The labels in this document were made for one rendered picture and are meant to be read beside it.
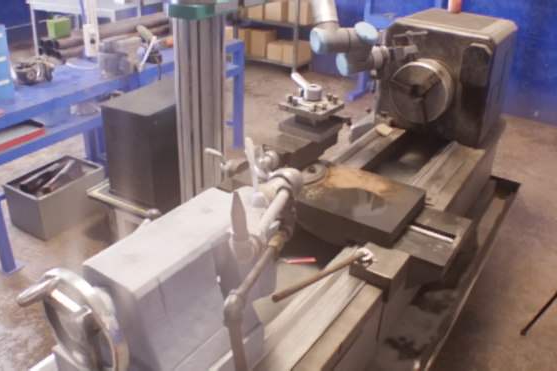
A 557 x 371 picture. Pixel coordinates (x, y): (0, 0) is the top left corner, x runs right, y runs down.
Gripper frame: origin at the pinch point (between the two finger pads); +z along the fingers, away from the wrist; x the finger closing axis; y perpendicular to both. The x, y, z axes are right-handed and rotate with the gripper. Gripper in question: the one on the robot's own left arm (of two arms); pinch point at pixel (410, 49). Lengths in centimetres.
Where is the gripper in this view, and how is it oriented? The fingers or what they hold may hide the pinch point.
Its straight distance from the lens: 224.0
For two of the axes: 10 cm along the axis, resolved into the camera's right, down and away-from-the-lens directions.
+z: 8.9, -2.9, 3.6
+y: -2.0, -9.4, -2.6
